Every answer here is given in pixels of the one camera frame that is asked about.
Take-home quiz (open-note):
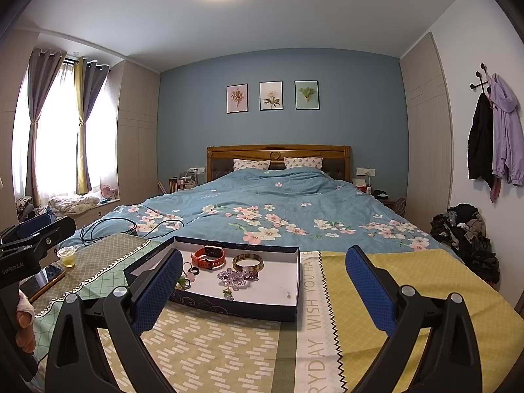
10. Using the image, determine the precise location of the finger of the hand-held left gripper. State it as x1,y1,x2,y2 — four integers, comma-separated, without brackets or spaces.
0,214,53,246
25,216,77,252

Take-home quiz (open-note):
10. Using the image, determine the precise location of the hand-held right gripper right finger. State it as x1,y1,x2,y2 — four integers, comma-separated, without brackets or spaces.
345,245,484,393

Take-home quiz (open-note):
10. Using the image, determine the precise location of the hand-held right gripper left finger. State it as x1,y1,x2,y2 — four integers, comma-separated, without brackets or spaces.
44,249,185,393

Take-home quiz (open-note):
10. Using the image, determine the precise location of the orange smartwatch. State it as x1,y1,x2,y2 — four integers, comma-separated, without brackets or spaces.
192,246,227,270

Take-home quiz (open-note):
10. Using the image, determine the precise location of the clear crystal bracelet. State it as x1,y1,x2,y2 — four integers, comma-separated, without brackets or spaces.
217,268,250,287

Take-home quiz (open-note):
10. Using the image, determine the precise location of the brown tortoiseshell bangle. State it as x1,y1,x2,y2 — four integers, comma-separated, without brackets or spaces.
233,254,263,273

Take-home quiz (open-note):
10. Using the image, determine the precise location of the navy cardboard box tray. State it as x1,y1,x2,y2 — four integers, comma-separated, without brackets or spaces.
123,235,301,323

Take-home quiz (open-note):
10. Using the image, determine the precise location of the person's left hand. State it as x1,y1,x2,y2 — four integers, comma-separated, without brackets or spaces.
15,290,37,355

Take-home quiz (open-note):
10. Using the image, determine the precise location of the crumpled bedding pile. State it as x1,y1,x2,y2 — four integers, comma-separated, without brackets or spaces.
47,194,101,215

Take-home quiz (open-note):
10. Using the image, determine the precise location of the black smartphone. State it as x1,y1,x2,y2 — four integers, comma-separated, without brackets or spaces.
18,263,66,301

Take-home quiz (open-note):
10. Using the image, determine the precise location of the yellow jelly cup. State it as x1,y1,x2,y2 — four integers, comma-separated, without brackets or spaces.
56,246,78,271

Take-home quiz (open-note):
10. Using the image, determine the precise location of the beige window seat cabinet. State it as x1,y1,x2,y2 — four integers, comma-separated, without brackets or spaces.
41,200,121,246

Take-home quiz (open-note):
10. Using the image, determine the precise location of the grey and yellow curtain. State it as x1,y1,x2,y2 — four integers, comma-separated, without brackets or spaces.
74,56,110,195

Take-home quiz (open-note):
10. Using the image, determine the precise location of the dark wooden nightstand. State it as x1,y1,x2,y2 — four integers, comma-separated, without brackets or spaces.
370,188,406,214

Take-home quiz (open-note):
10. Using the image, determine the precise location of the patchwork patterned cloth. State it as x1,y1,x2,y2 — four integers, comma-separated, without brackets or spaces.
30,233,514,393

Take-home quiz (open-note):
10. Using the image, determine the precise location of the pile of dark clothes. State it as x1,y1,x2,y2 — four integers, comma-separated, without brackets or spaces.
430,203,501,285

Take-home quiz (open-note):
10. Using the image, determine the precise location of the group of cosmetics bottles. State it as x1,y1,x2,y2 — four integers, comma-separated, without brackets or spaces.
168,170,197,191

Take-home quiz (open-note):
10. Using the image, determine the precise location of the blue floral duvet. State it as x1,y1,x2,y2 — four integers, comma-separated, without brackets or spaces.
80,168,465,263

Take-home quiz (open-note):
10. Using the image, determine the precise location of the beige wardrobe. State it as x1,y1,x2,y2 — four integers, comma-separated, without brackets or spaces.
399,32,455,234
110,59,160,205

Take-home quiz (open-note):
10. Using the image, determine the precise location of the white patterned pillow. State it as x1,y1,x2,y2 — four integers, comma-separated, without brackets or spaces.
233,158,271,172
284,157,324,169

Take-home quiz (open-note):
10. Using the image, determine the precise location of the wooden headboard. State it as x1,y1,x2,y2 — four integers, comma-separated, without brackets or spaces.
206,144,353,183

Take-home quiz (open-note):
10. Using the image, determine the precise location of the black curtain rod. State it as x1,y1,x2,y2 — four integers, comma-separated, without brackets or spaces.
61,59,111,70

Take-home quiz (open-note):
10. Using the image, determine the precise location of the black jacket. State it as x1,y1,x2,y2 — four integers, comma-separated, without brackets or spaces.
468,93,496,189

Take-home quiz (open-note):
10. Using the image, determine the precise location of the green leaf picture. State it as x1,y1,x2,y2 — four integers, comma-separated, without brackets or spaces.
295,80,320,110

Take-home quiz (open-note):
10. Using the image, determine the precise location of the purple jacket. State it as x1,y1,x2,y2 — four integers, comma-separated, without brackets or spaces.
489,73,524,185

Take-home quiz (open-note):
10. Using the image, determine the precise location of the pink flower picture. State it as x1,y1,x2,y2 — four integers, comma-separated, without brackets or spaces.
226,84,249,114

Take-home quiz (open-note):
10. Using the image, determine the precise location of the white flower picture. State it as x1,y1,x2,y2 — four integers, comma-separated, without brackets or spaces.
259,81,284,111

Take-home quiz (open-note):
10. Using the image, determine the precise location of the black charger cable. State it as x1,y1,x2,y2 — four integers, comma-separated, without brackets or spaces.
80,217,185,240

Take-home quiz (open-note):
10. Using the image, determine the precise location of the black wall coat rack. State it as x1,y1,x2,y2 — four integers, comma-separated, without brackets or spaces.
470,63,492,95

